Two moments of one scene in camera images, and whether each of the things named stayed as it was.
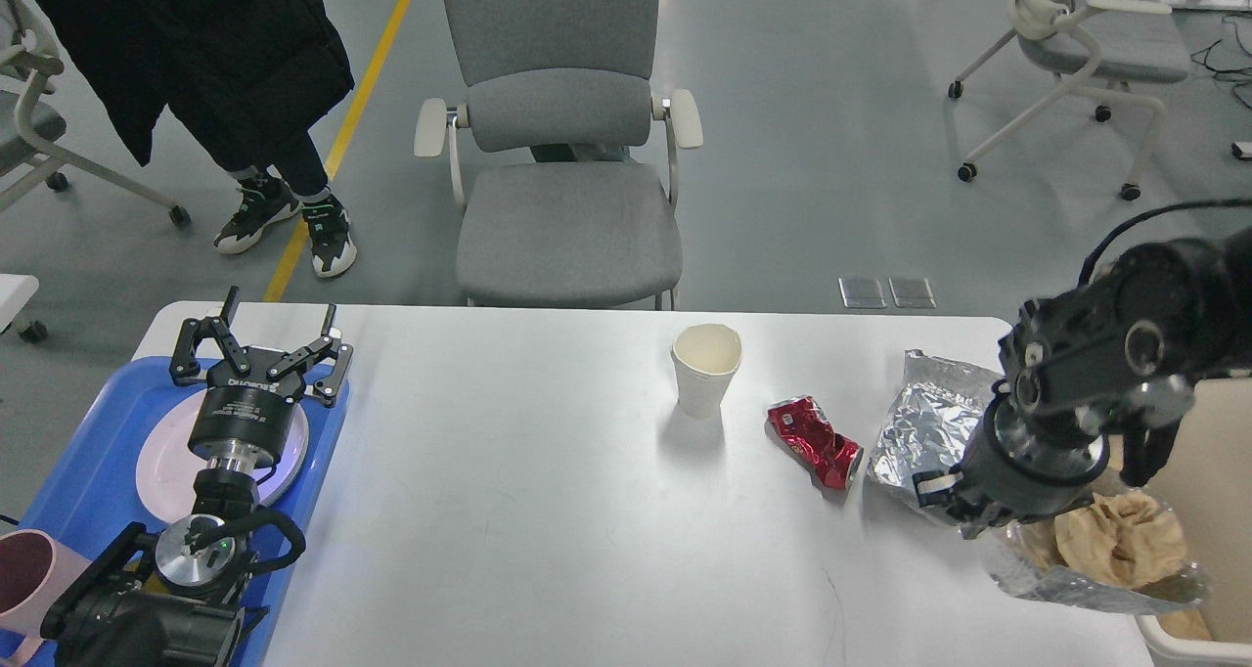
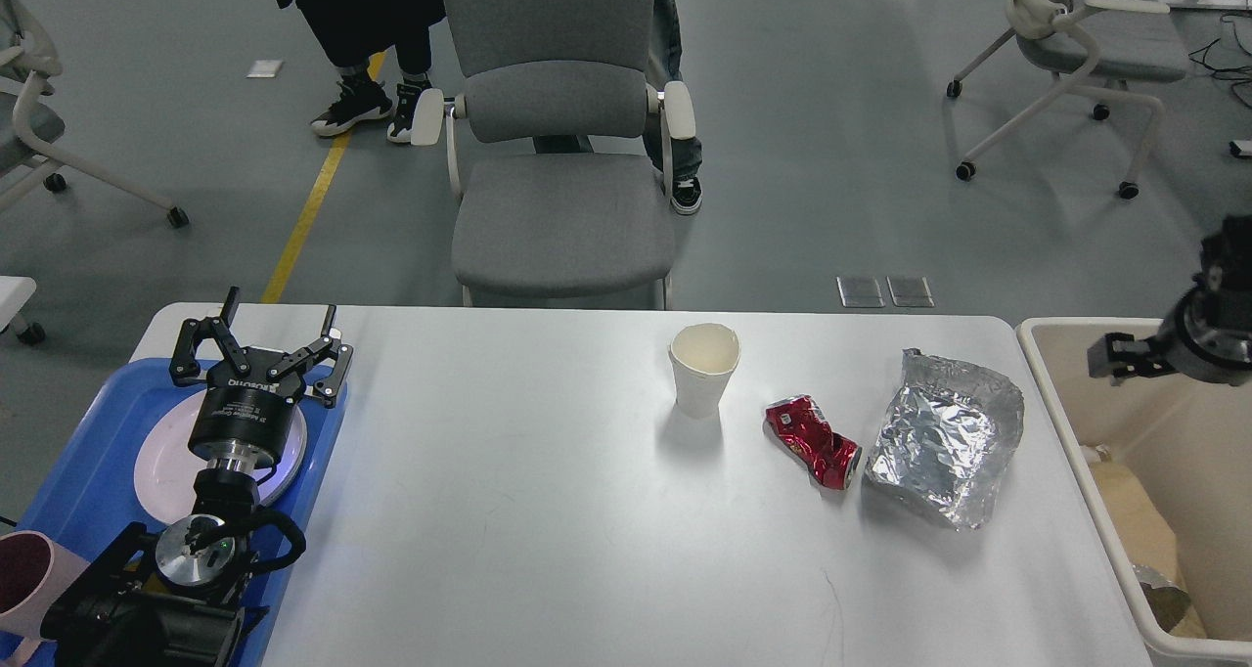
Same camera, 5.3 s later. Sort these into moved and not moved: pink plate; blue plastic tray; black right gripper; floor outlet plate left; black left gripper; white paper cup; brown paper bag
Moved: black right gripper; brown paper bag
Not moved: white paper cup; pink plate; blue plastic tray; black left gripper; floor outlet plate left
